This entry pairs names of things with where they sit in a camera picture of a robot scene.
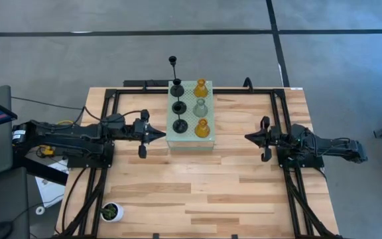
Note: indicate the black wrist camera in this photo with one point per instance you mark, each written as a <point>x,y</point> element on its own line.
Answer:
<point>298,132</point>
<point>115,120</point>

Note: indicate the clear glass candle holder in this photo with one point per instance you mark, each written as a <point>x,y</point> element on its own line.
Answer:
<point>200,109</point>

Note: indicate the yellow clamp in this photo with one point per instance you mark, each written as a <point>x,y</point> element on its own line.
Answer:
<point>47,151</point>

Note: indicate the short black candlestick holder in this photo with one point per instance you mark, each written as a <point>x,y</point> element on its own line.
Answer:
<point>180,127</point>

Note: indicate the tall black candlestick holder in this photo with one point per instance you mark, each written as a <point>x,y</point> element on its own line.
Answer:
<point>172,60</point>

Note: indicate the white plant pot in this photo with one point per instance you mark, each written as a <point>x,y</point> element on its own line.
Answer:
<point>120,214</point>

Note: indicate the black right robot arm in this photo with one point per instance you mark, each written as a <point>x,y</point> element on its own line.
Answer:
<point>330,146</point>

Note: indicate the small green succulent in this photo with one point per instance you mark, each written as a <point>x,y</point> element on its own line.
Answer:
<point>109,211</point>

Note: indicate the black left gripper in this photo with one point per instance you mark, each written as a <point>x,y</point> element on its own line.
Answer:
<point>141,132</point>

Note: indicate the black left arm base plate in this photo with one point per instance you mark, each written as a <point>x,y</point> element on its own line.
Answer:
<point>78,162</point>

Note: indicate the amber glass candle holder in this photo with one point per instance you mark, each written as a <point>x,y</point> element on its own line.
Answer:
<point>202,130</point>
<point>201,90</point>

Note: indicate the black aluminium table frame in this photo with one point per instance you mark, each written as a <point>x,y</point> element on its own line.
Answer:
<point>237,90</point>

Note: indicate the medium black candlestick holder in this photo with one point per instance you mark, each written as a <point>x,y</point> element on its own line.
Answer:
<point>184,108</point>

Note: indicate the clear box with perforated top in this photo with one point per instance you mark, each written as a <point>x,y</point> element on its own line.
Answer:
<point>191,141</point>

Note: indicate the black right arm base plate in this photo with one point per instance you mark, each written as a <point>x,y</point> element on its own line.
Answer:
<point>310,164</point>

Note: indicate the white tape roll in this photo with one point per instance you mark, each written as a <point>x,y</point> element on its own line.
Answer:
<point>37,210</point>

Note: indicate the white paper sheet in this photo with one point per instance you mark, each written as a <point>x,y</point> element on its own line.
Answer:
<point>50,192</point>

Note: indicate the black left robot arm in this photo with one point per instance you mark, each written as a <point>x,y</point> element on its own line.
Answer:
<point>68,132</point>

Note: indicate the black bar behind table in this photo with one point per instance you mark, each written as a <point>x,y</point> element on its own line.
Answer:
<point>134,83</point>

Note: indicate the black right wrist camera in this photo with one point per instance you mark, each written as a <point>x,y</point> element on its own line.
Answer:
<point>298,132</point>

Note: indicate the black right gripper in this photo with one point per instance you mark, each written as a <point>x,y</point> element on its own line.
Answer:
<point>277,139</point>

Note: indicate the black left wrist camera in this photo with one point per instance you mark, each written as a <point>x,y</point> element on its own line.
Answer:
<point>115,120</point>

